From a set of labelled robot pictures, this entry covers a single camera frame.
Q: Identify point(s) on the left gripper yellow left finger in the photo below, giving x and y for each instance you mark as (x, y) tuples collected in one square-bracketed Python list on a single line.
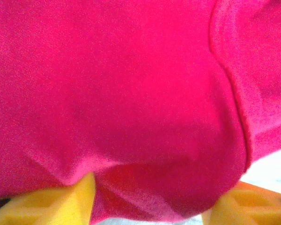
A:
[(49, 206)]

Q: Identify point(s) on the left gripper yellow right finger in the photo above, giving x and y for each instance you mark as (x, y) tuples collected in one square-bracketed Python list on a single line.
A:
[(253, 208)]

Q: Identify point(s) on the red t-shirt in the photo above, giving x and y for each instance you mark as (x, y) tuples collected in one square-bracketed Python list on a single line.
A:
[(131, 82)]

